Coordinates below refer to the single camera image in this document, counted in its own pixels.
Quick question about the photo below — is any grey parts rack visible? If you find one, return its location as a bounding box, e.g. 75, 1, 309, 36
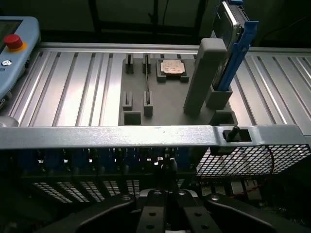
118, 37, 237, 126

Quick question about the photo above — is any black case intrusion switch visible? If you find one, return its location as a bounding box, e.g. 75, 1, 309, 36
222, 126, 242, 142

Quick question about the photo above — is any blue grey teach pendant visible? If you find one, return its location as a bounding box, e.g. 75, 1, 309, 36
0, 16, 41, 106

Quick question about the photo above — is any silver CPU chip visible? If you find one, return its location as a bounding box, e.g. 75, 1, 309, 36
161, 58, 185, 75

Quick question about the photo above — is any black open PC case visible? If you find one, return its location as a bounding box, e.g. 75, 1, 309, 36
0, 124, 311, 233

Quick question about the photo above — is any hard disk with blue carrier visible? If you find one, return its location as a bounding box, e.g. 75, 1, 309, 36
210, 0, 259, 92

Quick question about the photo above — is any red black twisted wire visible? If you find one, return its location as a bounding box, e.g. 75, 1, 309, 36
232, 144, 278, 195

